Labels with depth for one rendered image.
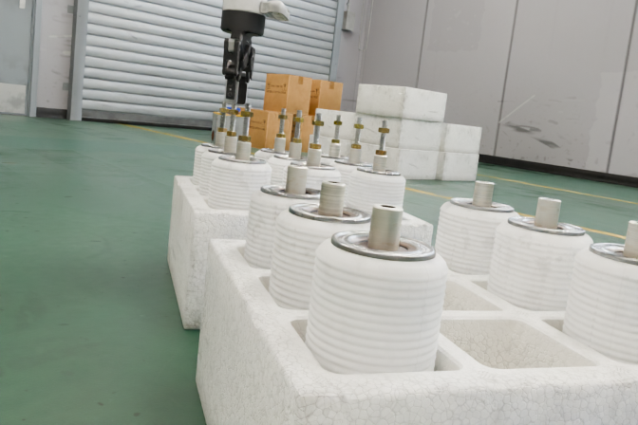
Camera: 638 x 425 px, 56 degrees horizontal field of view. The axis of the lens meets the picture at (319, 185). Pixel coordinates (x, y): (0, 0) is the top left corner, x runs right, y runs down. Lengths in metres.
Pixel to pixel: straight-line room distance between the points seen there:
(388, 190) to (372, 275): 0.61
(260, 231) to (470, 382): 0.29
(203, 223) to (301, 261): 0.40
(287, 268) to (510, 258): 0.23
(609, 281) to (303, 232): 0.25
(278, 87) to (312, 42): 2.68
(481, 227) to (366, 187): 0.32
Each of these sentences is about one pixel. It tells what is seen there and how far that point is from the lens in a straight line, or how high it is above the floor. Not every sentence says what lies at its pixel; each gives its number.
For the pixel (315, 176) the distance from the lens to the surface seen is 0.95.
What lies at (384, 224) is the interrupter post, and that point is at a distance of 0.43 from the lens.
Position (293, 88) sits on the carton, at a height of 0.50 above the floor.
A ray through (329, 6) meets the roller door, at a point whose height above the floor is 1.62.
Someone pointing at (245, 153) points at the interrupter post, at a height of 0.26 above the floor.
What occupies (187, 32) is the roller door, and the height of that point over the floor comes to 0.99.
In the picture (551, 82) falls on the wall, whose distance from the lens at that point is 6.44.
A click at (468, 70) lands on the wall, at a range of 6.98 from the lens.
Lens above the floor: 0.34
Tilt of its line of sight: 7 degrees down
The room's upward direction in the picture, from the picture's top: 7 degrees clockwise
